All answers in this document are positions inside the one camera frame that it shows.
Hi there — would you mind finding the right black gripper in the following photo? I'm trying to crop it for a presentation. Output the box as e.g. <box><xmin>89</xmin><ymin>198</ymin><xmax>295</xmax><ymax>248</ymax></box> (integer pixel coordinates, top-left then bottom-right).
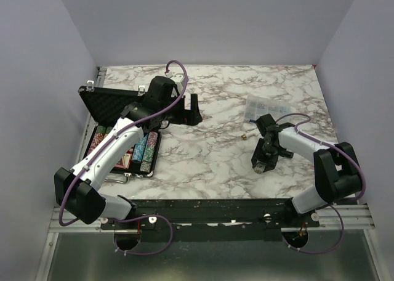
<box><xmin>251</xmin><ymin>138</ymin><xmax>281</xmax><ymax>173</ymax></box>

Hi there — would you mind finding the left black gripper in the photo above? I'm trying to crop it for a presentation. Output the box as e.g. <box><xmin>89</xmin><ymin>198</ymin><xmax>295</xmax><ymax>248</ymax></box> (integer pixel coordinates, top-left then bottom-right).
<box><xmin>159</xmin><ymin>93</ymin><xmax>203</xmax><ymax>126</ymax></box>

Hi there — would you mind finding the white poker chip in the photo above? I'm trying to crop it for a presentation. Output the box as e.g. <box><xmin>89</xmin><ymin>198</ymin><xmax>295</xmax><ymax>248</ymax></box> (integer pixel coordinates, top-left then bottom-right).
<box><xmin>254</xmin><ymin>163</ymin><xmax>265</xmax><ymax>174</ymax></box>

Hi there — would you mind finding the red playing card deck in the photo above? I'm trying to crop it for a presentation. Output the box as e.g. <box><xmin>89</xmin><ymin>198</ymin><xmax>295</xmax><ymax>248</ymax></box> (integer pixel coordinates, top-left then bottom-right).
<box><xmin>115</xmin><ymin>151</ymin><xmax>133</xmax><ymax>169</ymax></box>

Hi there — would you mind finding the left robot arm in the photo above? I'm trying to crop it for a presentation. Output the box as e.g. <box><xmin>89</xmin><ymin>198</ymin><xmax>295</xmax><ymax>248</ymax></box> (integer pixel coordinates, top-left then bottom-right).
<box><xmin>54</xmin><ymin>75</ymin><xmax>202</xmax><ymax>229</ymax></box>

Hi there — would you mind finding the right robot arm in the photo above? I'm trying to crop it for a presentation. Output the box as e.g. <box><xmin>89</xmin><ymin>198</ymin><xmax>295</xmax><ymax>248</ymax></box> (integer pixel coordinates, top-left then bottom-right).
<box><xmin>251</xmin><ymin>113</ymin><xmax>366</xmax><ymax>227</ymax></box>

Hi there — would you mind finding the white plastic faucet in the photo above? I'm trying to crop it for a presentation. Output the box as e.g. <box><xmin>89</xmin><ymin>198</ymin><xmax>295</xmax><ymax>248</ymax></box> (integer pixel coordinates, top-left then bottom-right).
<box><xmin>241</xmin><ymin>132</ymin><xmax>257</xmax><ymax>140</ymax></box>

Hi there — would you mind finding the clear plastic screw organizer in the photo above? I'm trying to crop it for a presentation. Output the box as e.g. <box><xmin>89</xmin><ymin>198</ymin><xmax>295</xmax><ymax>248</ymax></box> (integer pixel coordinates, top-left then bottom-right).
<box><xmin>244</xmin><ymin>94</ymin><xmax>291</xmax><ymax>123</ymax></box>

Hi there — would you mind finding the black poker chip case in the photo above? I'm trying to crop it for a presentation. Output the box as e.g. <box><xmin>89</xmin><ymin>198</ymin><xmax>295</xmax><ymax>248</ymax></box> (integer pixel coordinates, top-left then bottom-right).
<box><xmin>74</xmin><ymin>86</ymin><xmax>161</xmax><ymax>184</ymax></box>

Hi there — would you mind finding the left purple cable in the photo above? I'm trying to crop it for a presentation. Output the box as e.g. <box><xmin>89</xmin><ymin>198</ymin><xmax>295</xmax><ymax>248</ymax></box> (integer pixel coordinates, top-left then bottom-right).
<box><xmin>58</xmin><ymin>60</ymin><xmax>188</xmax><ymax>226</ymax></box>

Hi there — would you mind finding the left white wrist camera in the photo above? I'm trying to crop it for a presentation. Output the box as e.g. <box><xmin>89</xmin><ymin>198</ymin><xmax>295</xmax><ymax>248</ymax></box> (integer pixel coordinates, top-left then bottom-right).
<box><xmin>166</xmin><ymin>71</ymin><xmax>186</xmax><ymax>91</ymax></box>

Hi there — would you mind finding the black mounting rail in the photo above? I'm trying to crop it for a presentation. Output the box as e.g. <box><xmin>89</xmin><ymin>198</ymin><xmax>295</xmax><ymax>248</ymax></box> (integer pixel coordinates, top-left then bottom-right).
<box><xmin>101</xmin><ymin>198</ymin><xmax>319</xmax><ymax>242</ymax></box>

